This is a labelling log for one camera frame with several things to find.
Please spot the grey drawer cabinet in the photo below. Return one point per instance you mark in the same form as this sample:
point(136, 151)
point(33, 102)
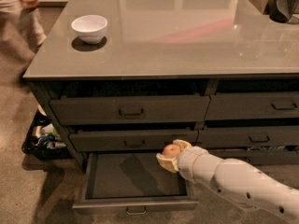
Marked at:
point(165, 48)

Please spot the black bin with clutter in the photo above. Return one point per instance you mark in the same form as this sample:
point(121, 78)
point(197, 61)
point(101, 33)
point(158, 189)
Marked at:
point(43, 142)

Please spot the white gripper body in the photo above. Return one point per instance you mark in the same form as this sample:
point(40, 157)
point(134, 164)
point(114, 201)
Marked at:
point(188, 161)

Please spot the middle right grey drawer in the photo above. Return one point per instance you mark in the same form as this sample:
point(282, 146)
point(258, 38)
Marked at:
point(275, 136)

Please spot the white ceramic bowl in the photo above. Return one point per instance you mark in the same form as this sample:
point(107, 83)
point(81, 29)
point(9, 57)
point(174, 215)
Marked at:
point(90, 29)

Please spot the top right grey drawer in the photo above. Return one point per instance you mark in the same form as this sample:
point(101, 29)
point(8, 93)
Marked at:
point(260, 105)

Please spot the top left grey drawer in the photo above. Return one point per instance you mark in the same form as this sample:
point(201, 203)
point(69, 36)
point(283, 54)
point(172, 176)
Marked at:
point(134, 109)

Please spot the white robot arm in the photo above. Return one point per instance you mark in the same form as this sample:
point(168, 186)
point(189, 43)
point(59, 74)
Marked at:
point(234, 180)

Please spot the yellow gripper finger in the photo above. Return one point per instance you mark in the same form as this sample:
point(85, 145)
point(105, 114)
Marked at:
point(181, 143)
point(168, 162)

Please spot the grey drawer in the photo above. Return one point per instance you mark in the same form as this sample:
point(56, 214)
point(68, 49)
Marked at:
point(259, 157)
point(134, 109)
point(129, 140)
point(260, 105)
point(275, 136)

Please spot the open bottom left drawer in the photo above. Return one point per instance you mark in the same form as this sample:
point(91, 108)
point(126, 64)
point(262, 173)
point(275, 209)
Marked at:
point(133, 184)

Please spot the middle left grey drawer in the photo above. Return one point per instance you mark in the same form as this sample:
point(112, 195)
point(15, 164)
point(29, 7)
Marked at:
point(129, 140)

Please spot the bottom right grey drawer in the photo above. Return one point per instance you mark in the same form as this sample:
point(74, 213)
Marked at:
point(259, 157)

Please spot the blurred walking person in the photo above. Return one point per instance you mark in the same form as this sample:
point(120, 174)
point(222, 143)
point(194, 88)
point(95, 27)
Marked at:
point(21, 34)

